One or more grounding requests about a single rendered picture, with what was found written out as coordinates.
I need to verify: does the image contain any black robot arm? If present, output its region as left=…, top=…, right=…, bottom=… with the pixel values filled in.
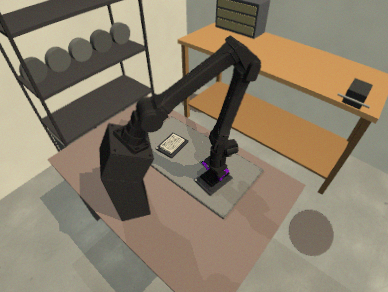
left=113, top=36, right=261, bottom=167

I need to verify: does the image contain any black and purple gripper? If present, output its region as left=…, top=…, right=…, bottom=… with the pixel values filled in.
left=202, top=156, right=229, bottom=181

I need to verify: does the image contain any beige perforated base plate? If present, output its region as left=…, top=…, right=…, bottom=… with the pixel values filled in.
left=148, top=116, right=264, bottom=219

